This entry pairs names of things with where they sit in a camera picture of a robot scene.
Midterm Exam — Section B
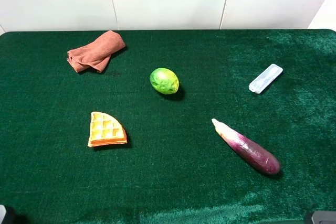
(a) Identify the brown folded cloth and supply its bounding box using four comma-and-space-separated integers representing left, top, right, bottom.
67, 30, 125, 73

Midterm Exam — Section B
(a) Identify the purple eggplant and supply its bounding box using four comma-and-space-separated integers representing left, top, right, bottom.
212, 119, 281, 175

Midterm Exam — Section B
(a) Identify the clear plastic case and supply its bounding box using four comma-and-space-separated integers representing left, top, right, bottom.
248, 63, 283, 94

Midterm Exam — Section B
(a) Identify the green velvet table cover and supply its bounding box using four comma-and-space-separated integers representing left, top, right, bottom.
1, 29, 335, 223

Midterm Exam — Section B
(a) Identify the green round fruit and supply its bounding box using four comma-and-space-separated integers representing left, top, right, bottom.
150, 68, 180, 94

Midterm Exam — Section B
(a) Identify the yellow waffle wedge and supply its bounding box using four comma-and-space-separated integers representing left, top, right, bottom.
88, 111, 128, 147

